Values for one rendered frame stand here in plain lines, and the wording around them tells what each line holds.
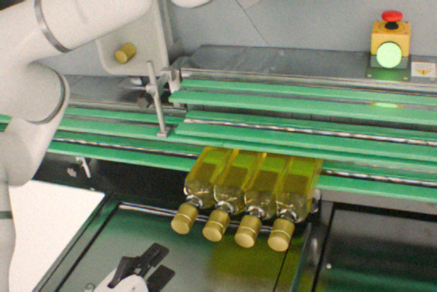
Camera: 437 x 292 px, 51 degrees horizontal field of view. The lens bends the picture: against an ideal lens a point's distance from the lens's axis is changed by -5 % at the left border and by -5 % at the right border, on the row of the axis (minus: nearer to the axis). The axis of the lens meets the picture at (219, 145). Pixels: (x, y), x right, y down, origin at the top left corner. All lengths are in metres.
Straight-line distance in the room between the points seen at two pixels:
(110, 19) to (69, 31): 0.06
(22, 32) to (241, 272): 0.57
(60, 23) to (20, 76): 0.09
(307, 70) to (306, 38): 0.11
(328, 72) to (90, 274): 0.61
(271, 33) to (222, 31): 0.11
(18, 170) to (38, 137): 0.06
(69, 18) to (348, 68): 0.54
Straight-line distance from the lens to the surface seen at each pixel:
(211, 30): 1.08
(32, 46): 0.64
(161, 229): 1.03
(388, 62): 0.91
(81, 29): 0.62
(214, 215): 0.83
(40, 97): 0.68
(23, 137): 0.75
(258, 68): 0.95
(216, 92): 0.93
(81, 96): 1.20
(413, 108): 0.87
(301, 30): 1.02
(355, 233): 1.03
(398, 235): 1.04
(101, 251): 1.03
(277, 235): 0.78
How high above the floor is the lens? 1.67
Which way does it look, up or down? 48 degrees down
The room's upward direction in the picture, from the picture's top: 150 degrees counter-clockwise
